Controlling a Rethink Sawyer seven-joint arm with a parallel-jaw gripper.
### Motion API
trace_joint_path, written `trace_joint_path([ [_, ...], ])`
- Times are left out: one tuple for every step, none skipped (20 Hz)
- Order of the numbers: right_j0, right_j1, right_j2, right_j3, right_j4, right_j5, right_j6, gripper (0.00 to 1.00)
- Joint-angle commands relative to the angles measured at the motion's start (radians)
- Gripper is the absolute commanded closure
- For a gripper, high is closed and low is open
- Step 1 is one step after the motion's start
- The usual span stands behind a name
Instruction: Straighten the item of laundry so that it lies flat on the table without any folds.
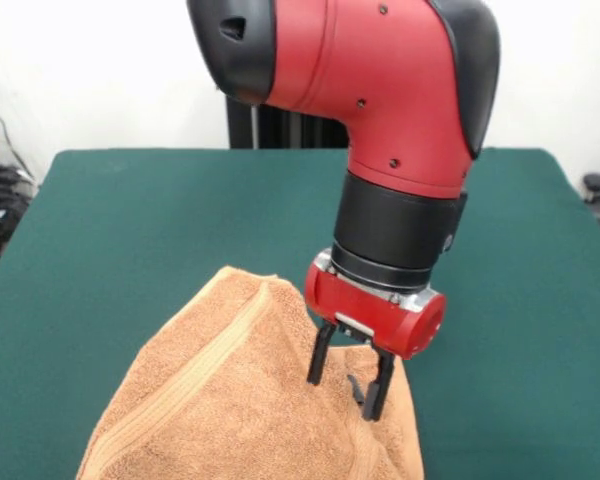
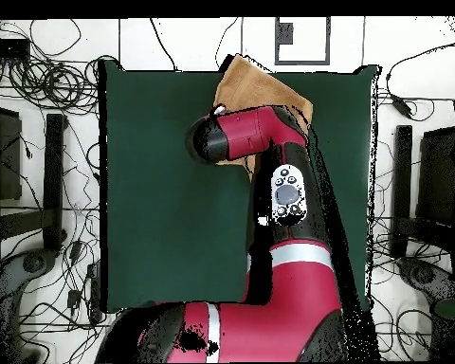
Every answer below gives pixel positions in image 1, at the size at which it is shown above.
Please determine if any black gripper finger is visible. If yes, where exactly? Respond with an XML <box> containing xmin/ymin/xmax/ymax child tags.
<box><xmin>306</xmin><ymin>322</ymin><xmax>338</xmax><ymax>387</ymax></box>
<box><xmin>361</xmin><ymin>347</ymin><xmax>397</xmax><ymax>423</ymax></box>

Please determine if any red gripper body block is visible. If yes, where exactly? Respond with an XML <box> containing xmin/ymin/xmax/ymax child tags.
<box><xmin>303</xmin><ymin>262</ymin><xmax>448</xmax><ymax>361</ymax></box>

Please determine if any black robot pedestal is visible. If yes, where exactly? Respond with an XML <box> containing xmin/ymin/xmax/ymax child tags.
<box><xmin>225</xmin><ymin>92</ymin><xmax>352</xmax><ymax>150</ymax></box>

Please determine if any dark green table cloth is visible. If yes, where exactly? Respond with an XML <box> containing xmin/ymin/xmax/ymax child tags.
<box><xmin>0</xmin><ymin>147</ymin><xmax>600</xmax><ymax>480</ymax></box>

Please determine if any orange terry towel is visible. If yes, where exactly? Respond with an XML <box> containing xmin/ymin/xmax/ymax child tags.
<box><xmin>74</xmin><ymin>266</ymin><xmax>425</xmax><ymax>480</ymax></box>

